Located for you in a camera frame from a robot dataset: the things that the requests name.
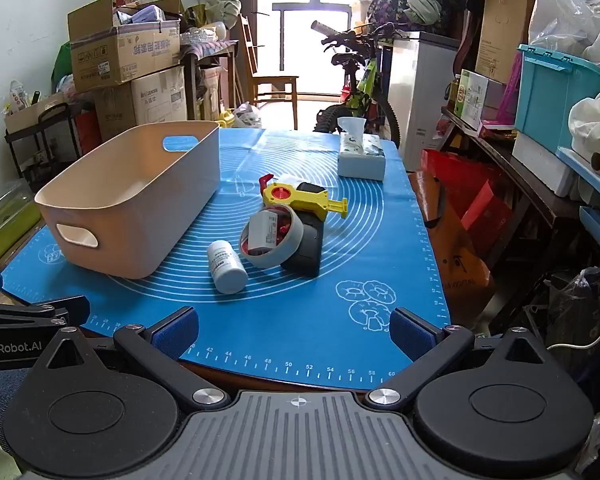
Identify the red plastic bag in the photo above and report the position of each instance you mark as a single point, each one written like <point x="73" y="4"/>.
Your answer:
<point x="284" y="227"/>

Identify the white plastic bag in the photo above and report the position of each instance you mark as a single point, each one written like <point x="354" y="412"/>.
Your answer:
<point x="565" y="20"/>

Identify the red paper bag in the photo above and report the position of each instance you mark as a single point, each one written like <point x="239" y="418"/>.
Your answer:
<point x="460" y="185"/>

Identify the tall brown cardboard box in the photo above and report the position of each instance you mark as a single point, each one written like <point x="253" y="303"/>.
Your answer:
<point x="505" y="30"/>

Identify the black trolley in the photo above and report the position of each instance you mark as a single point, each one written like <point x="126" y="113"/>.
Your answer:
<point x="62" y="125"/>

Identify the red and white appliance box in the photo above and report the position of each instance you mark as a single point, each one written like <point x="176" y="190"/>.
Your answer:
<point x="87" y="132"/>

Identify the teal plastic storage bin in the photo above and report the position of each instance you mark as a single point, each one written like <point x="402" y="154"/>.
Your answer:
<point x="545" y="105"/>

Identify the beige plastic storage basket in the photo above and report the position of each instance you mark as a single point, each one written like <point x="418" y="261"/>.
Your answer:
<point x="130" y="200"/>

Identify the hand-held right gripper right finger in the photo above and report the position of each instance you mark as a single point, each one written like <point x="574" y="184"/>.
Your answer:
<point x="411" y="335"/>

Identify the yellow plastic jug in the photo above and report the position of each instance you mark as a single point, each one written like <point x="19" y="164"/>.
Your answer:
<point x="226" y="119"/>

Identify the black plastic bag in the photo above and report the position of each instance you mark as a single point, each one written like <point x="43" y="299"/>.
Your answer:
<point x="580" y="310"/>

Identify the yellow plastic tool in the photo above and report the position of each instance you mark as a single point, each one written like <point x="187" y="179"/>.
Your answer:
<point x="310" y="202"/>

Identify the orange paper bag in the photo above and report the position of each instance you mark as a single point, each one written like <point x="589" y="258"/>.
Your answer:
<point x="460" y="265"/>

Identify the white chest freezer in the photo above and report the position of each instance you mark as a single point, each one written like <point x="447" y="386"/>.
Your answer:
<point x="420" y="100"/>

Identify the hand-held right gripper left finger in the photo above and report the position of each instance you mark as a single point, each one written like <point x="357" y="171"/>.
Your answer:
<point x="176" y="332"/>

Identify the green and black bicycle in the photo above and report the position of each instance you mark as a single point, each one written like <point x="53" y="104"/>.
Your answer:
<point x="360" y="95"/>

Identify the crumpled plastic bag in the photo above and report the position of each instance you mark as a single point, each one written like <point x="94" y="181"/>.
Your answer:
<point x="247" y="116"/>

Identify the open brown cardboard box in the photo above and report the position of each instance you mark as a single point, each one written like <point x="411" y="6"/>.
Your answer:
<point x="120" y="55"/>

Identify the white charger plug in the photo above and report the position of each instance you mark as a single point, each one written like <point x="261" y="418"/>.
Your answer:
<point x="262" y="230"/>

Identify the tissue pack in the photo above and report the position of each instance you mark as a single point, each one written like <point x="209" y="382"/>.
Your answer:
<point x="360" y="160"/>

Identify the white pill bottle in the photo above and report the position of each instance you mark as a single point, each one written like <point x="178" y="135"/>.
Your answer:
<point x="225" y="265"/>

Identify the blue silicone baking mat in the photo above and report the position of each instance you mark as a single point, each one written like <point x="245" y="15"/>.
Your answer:
<point x="280" y="320"/>

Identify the green and white carton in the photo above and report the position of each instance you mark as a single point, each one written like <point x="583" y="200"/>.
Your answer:
<point x="475" y="97"/>

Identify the wooden chair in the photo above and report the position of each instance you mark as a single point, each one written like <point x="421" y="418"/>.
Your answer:
<point x="275" y="82"/>

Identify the small cardboard box with bottles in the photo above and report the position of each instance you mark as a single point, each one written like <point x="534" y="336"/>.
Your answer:
<point x="30" y="115"/>

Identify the beige tape roll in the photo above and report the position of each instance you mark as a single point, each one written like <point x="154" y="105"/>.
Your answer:
<point x="280" y="256"/>

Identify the table with patterned cloth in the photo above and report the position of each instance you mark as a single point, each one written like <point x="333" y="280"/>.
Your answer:
<point x="205" y="50"/>

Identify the white foam box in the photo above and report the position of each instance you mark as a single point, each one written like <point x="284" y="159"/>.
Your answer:
<point x="540" y="160"/>

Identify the white cloth bundle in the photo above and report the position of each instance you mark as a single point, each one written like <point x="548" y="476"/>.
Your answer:
<point x="592" y="125"/>

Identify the white-faced carton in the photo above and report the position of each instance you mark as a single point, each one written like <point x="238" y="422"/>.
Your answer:
<point x="157" y="95"/>

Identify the lime green lidded container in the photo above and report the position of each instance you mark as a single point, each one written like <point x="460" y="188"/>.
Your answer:
<point x="5" y="225"/>

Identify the dark wooden shelf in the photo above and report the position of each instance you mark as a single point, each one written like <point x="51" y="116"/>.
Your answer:
<point x="530" y="200"/>

